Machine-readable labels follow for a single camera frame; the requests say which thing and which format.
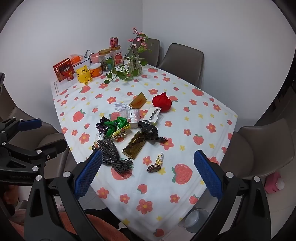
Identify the red drink can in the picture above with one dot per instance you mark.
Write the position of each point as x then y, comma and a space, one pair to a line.
113, 42

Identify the red gift box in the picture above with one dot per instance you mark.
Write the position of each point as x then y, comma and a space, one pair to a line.
62, 68

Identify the purple snack wrapper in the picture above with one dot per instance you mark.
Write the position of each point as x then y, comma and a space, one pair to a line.
101, 126

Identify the plastic jar with red label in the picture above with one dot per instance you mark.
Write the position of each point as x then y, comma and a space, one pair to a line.
116, 56

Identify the green snack wrapper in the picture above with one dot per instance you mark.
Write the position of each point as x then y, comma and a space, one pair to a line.
114, 126

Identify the clear plastic wrapper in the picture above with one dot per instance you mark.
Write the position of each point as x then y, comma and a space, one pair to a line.
121, 107

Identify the yellow and red wrapper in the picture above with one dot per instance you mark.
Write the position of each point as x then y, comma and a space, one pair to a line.
120, 134

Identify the orange and white tub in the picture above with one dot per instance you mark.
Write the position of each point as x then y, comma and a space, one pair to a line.
95, 69

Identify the glass vase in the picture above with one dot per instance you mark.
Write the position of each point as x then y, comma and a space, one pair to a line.
134, 64

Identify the pink flower branch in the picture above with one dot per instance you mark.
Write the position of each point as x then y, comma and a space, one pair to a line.
139, 39

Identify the red cloth pouch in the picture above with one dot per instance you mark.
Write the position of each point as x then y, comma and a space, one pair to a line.
161, 103

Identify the clear blister pack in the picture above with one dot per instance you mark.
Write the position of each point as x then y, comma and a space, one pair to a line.
133, 115

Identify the white and orange snack bag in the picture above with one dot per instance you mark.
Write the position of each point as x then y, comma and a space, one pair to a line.
97, 140

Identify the gold foil packet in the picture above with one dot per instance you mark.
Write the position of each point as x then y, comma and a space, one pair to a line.
138, 100

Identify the black plastic bag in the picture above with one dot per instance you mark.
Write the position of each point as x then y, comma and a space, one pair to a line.
150, 132

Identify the pink plush toy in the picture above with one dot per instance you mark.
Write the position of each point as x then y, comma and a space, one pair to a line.
271, 185

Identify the brown paper candy cup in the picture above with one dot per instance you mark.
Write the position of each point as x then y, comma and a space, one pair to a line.
153, 167

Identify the gold foil wrapper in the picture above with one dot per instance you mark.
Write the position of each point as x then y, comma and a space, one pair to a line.
160, 158

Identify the pink lidded container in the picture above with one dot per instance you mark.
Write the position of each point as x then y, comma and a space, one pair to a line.
94, 56

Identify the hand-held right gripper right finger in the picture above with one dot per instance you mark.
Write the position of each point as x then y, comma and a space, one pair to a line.
208, 176

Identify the yellow tiger toy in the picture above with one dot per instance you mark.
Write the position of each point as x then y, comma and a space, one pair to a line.
83, 73

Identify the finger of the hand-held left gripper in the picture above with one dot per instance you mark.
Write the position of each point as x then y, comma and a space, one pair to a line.
30, 124
53, 148

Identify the small red tin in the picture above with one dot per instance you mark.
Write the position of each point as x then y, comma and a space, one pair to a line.
70, 76

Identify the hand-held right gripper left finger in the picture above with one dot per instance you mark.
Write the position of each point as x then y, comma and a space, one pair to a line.
89, 176

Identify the grey plastic waste bin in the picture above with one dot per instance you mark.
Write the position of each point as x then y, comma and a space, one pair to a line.
195, 220

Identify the gold box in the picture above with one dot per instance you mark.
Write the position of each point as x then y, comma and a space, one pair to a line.
134, 149

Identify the floral strawberry print tablecloth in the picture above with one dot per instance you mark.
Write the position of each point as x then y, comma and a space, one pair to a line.
150, 180

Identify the green vine plant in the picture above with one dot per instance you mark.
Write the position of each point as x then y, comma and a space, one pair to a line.
121, 74

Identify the white card packaging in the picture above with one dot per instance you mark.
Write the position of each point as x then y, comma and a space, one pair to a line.
151, 114

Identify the grey chair near right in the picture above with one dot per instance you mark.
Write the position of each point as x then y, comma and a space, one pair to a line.
252, 146

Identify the black tassel bundle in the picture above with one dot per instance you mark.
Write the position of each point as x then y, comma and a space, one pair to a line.
111, 153

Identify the person's pink fleece garment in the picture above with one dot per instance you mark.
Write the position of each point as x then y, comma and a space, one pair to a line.
97, 224

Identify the glass jar with bamboo lid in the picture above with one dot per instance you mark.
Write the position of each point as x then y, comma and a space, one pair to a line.
104, 59

